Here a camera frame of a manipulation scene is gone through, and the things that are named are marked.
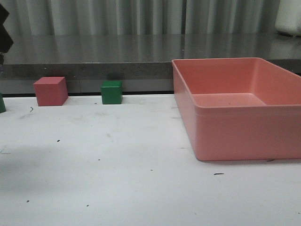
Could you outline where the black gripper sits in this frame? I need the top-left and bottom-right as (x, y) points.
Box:
(0, 5), (14, 65)

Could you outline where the grey pleated curtain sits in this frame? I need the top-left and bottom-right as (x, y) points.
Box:
(0, 0), (301, 36)

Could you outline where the pink cube block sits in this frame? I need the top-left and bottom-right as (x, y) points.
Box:
(33, 76), (68, 106)

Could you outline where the dark green block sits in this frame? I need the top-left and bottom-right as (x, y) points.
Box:
(0, 93), (6, 113)

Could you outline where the green cube block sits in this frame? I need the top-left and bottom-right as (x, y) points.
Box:
(101, 81), (122, 105)

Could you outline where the grey stone counter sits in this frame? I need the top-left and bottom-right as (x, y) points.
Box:
(0, 33), (301, 96)

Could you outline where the pink plastic bin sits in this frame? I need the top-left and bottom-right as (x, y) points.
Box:
(172, 57), (301, 161)

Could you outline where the white blender appliance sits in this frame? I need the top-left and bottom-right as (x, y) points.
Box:
(275, 0), (301, 36)

